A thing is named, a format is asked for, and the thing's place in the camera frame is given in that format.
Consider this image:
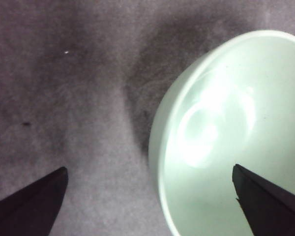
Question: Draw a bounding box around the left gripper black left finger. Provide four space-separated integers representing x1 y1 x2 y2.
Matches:
0 166 69 236

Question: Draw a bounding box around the green ribbed bowl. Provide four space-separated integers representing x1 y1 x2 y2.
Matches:
148 29 295 236

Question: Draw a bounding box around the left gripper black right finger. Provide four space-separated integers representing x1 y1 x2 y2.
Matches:
232 164 295 236

